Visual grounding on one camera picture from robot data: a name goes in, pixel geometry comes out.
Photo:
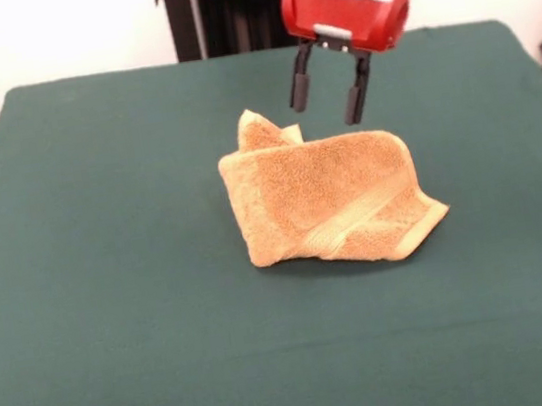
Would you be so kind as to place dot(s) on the dark green tablecloth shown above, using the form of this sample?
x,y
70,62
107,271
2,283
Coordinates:
x,y
171,353

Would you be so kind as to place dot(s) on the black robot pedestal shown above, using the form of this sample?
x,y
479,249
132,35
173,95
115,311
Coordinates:
x,y
184,18

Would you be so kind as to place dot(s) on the tan terry towel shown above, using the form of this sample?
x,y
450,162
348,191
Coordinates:
x,y
320,191

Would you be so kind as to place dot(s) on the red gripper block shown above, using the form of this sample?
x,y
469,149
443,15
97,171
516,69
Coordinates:
x,y
340,11

